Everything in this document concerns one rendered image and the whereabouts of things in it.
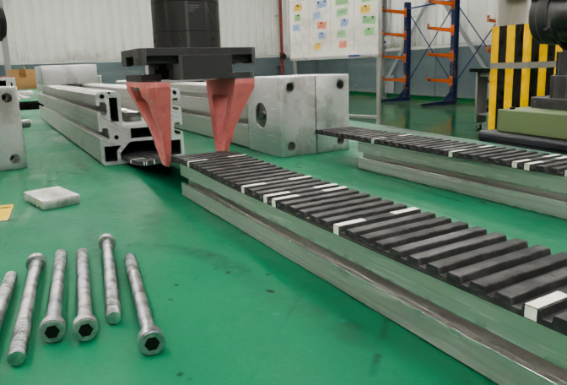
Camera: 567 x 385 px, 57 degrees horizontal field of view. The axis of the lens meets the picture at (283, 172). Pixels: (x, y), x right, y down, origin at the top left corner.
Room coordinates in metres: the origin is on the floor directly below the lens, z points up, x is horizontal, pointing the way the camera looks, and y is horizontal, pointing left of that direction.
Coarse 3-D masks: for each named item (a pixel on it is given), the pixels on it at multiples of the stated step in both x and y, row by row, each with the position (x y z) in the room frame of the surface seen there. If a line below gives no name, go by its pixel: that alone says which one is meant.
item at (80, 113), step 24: (48, 96) 1.09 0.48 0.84; (72, 96) 0.77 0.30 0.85; (96, 96) 0.61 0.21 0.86; (120, 96) 0.83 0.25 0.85; (48, 120) 1.13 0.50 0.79; (72, 120) 0.88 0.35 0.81; (96, 120) 0.61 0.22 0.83; (120, 120) 0.62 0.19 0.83; (96, 144) 0.63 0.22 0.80; (120, 144) 0.62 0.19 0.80
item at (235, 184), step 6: (270, 174) 0.35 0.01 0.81; (276, 174) 0.35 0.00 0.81; (282, 174) 0.35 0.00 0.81; (288, 174) 0.36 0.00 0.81; (294, 174) 0.35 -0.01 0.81; (300, 174) 0.35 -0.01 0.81; (228, 180) 0.34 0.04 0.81; (234, 180) 0.34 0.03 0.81; (240, 180) 0.34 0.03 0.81; (246, 180) 0.34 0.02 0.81; (252, 180) 0.34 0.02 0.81; (258, 180) 0.34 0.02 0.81; (264, 180) 0.34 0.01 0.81; (270, 180) 0.34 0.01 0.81; (276, 180) 0.34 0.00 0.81; (228, 186) 0.34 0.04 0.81; (234, 186) 0.33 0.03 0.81; (240, 186) 0.33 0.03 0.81
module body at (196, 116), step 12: (180, 84) 0.94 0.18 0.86; (192, 84) 0.88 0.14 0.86; (204, 84) 0.83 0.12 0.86; (192, 96) 0.91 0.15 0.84; (204, 96) 0.86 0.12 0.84; (192, 108) 0.89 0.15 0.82; (204, 108) 0.84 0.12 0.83; (192, 120) 0.89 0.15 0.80; (204, 120) 0.84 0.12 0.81; (240, 120) 0.74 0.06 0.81; (192, 132) 0.90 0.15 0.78; (204, 132) 0.84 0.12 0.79; (240, 132) 0.72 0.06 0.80; (240, 144) 0.72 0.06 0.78
